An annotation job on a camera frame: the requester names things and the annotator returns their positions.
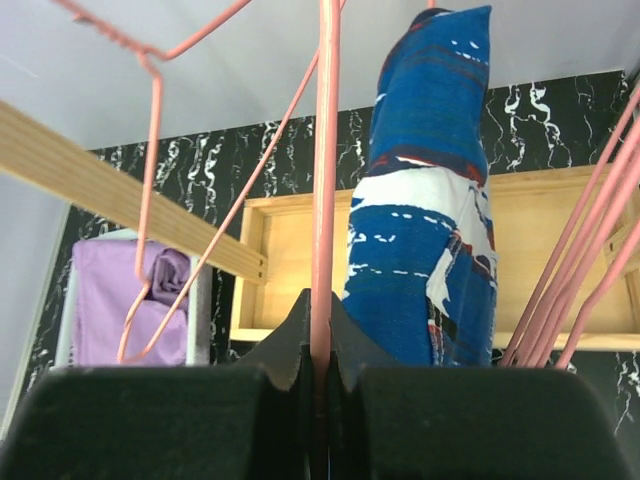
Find pink wire hanger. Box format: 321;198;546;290
529;149;640;370
310;1;444;366
59;1;345;366
492;92;639;369

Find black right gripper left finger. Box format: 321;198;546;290
1;290;315;479

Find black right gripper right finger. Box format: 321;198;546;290
328;299;632;479

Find purple trousers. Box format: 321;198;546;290
72;239;190;366

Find blue patterned trousers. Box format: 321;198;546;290
342;6;497;367

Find wooden clothes rack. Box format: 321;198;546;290
1;105;639;351

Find white perforated plastic basket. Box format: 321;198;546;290
54;230;213;367

